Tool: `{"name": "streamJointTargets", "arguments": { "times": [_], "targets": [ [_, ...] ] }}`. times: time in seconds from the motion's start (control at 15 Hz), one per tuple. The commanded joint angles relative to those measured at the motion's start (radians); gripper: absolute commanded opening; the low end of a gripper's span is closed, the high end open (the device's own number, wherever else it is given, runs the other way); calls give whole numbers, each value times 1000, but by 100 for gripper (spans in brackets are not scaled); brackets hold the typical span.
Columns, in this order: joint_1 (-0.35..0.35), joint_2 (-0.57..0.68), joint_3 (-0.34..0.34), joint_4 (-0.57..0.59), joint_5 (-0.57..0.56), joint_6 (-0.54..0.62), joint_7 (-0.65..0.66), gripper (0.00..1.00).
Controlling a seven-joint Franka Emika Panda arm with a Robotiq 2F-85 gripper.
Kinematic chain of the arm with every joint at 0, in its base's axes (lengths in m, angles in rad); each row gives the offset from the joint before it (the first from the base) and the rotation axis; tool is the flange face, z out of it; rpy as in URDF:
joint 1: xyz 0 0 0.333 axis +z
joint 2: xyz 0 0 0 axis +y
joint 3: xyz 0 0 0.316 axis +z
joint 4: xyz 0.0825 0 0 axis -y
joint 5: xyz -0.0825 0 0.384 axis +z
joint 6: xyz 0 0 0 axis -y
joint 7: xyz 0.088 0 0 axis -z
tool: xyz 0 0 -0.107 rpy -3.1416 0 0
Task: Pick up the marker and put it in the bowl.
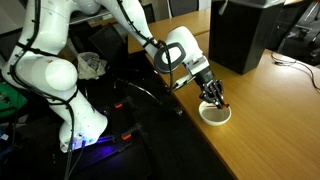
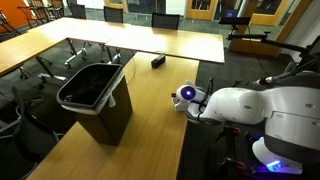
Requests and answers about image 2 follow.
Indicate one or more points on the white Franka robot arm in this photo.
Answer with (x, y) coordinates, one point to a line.
(240, 106)

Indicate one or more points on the small black box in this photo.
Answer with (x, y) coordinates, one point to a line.
(158, 61)

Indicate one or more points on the wooden conference table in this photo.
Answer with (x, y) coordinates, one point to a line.
(173, 45)
(23, 53)
(83, 30)

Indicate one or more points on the white bin liner bag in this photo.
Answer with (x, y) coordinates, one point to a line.
(111, 98)

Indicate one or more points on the black trash bin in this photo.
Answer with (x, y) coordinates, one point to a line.
(106, 113)

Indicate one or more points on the black office chair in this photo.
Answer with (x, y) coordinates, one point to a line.
(165, 21)
(30, 136)
(77, 10)
(113, 14)

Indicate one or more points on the black clamp orange tip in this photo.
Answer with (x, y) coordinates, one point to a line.
(233, 165)
(230, 133)

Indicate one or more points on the black robot mounting stand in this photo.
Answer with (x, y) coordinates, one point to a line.
(213, 156)

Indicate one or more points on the wooden glass door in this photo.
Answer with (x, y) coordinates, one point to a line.
(270, 11)
(201, 9)

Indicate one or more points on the black flat camera bar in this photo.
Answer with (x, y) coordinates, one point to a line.
(234, 20)

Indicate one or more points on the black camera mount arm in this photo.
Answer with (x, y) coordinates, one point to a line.
(266, 40)

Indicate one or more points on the stacked metal frame chairs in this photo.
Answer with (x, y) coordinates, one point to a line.
(43, 11)

